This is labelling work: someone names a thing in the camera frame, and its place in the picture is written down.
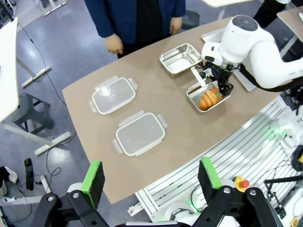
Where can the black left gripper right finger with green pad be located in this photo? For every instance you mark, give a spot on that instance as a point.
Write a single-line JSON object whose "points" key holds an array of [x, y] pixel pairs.
{"points": [[209, 177]]}

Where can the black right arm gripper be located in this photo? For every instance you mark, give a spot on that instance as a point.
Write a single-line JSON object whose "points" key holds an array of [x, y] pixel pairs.
{"points": [[220, 73]]}

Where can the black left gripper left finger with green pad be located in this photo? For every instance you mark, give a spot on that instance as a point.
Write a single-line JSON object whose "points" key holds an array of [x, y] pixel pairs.
{"points": [[93, 182]]}

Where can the golden croissant bread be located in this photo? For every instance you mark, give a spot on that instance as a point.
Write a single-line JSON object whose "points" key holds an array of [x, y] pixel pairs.
{"points": [[208, 98]]}

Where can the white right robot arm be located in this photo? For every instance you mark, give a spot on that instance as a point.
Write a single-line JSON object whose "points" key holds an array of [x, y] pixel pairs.
{"points": [[255, 49]]}

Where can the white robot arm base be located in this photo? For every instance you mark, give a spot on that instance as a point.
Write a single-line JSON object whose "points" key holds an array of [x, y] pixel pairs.
{"points": [[290, 132]]}

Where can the clear container lid lower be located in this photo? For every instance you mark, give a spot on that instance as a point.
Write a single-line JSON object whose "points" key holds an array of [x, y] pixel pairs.
{"points": [[139, 134]]}

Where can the clear plastic container lid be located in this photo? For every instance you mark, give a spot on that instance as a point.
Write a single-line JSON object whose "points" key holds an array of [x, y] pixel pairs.
{"points": [[113, 94]]}

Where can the person's left hand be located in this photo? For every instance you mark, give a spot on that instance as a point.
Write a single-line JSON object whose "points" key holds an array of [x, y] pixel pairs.
{"points": [[175, 24]]}

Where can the person's right hand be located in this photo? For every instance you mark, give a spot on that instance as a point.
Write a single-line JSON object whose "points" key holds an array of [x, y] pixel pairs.
{"points": [[114, 44]]}

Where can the steel lid with raised rim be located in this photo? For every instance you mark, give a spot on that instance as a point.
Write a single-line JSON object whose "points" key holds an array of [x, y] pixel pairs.
{"points": [[243, 80]]}

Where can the steel tray with brown base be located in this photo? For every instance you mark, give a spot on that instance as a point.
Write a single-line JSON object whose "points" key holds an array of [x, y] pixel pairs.
{"points": [[196, 95]]}

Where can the red emergency stop button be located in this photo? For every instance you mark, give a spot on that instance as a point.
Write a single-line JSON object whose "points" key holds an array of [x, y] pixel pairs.
{"points": [[241, 183]]}

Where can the white power strip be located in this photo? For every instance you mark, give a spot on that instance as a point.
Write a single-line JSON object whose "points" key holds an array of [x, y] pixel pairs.
{"points": [[45, 183]]}

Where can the empty shiny steel tray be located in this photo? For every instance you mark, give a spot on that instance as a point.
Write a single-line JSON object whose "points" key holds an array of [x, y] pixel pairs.
{"points": [[180, 59]]}

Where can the flat steel tray lid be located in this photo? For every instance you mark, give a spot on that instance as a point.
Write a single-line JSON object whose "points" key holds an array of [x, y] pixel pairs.
{"points": [[211, 36]]}

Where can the black flat device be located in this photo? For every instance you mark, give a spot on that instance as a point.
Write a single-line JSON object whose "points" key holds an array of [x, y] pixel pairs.
{"points": [[29, 173]]}

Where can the white and black shoe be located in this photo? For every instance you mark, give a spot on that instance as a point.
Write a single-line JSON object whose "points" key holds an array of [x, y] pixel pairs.
{"points": [[8, 176]]}

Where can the person in black clothes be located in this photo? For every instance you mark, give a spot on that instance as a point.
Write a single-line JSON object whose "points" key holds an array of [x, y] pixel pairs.
{"points": [[268, 11]]}

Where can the grey plastic stool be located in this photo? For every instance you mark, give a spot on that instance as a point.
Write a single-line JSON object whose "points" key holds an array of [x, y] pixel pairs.
{"points": [[30, 112]]}

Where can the brown side table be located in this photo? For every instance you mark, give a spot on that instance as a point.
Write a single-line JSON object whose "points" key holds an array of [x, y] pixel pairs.
{"points": [[292, 16]]}

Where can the person in navy jacket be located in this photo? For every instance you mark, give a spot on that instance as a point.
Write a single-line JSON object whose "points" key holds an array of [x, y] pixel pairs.
{"points": [[135, 21]]}

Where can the white desk with metal legs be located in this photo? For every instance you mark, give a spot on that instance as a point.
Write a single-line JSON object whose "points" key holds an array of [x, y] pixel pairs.
{"points": [[9, 78]]}

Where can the aluminium profile frame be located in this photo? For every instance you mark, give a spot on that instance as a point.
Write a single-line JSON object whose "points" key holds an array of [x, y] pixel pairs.
{"points": [[213, 156]]}

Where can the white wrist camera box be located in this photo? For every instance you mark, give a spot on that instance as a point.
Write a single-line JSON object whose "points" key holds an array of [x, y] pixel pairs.
{"points": [[211, 53]]}

